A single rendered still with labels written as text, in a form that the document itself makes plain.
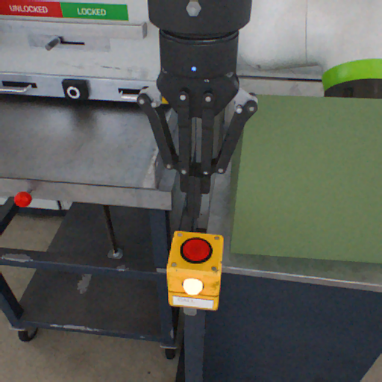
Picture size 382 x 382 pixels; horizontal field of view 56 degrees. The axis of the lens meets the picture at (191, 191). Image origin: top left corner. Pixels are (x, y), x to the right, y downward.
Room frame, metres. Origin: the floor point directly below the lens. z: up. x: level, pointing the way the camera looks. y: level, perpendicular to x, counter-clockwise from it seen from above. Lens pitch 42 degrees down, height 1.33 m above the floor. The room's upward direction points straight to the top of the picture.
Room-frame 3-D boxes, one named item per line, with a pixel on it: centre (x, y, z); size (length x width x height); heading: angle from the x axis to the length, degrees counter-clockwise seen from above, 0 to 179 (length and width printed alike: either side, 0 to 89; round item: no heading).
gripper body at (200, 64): (0.35, -0.01, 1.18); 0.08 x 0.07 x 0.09; 83
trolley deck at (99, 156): (0.92, 0.30, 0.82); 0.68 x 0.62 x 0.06; 173
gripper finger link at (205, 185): (0.35, -0.03, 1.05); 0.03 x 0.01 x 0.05; 83
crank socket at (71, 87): (0.90, 0.31, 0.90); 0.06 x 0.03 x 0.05; 83
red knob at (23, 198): (0.56, 0.35, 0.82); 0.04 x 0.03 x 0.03; 173
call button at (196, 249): (0.35, -0.01, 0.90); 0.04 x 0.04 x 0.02
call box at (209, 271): (0.35, -0.01, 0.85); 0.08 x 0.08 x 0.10; 83
